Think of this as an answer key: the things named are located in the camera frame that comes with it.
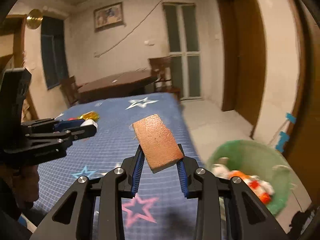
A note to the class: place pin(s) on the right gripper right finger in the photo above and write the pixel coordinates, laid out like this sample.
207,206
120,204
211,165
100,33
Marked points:
198,183

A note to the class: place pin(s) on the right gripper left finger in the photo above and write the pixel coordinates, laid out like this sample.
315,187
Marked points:
121,182

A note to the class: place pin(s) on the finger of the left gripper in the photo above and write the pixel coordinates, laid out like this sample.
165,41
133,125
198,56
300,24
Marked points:
68,124
78,132

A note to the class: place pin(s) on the gold foil carton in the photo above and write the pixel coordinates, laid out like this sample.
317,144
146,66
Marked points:
90,115

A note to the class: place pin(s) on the brown sponge block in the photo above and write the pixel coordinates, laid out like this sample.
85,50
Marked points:
157,142

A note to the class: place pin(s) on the trash inside basket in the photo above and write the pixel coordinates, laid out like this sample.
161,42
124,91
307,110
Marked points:
261,188

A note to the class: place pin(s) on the green trash basket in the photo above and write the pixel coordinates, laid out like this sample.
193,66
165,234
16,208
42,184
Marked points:
258,160

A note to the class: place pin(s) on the person's left hand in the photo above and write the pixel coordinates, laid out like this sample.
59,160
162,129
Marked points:
24,184

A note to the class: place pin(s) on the wooden chair at left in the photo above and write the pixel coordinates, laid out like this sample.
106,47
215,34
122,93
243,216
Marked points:
70,91

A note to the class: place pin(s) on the wooden chair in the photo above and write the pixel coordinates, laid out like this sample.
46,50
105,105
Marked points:
70,91
163,84

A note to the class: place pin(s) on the blue star tablecloth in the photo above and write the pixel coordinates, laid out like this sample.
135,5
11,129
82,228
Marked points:
159,209

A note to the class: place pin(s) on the dark wooden dining table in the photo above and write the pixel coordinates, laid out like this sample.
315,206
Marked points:
116,86

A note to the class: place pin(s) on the dark window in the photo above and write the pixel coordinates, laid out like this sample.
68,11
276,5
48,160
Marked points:
53,51

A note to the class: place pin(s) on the wooden chair at right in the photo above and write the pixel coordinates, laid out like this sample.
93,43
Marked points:
163,84

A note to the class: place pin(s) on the glass panel door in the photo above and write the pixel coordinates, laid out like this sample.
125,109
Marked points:
184,48

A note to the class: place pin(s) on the brown wooden door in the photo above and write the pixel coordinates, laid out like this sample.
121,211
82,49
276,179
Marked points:
244,50

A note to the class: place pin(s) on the gold wall lamp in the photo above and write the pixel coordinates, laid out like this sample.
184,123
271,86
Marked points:
34,19

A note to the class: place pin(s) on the framed wall picture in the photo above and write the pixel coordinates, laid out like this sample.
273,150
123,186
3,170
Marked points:
109,16

